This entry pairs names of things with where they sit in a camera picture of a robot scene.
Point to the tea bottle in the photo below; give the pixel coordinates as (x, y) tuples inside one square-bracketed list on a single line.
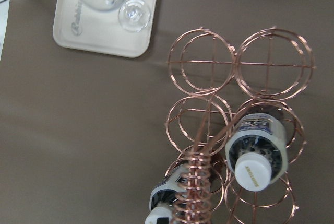
[(256, 152), (191, 190)]

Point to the cream serving tray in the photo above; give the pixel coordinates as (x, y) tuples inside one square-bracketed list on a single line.
[(77, 26)]

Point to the tea bottle far left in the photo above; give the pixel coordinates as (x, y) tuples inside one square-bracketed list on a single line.
[(191, 190)]

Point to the tea bottle front middle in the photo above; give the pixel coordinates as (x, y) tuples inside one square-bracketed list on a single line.
[(256, 152)]

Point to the copper wire bottle basket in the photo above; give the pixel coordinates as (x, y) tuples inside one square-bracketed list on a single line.
[(222, 84)]

